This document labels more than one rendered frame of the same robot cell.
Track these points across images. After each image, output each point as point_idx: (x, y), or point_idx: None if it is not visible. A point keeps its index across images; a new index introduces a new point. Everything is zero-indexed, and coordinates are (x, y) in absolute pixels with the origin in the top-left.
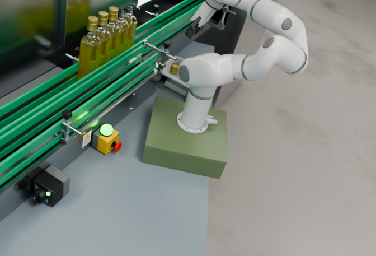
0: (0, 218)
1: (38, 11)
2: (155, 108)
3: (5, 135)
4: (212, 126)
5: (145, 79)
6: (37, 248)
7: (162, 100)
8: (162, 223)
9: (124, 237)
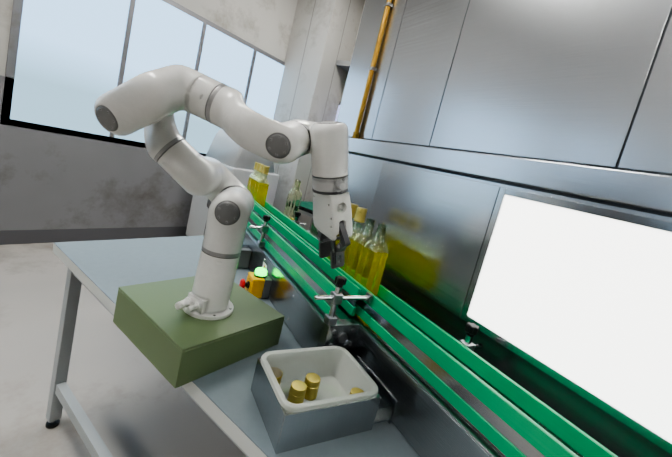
0: None
1: (362, 202)
2: (262, 303)
3: (272, 218)
4: (178, 316)
5: (310, 303)
6: None
7: (271, 314)
8: (144, 275)
9: (164, 263)
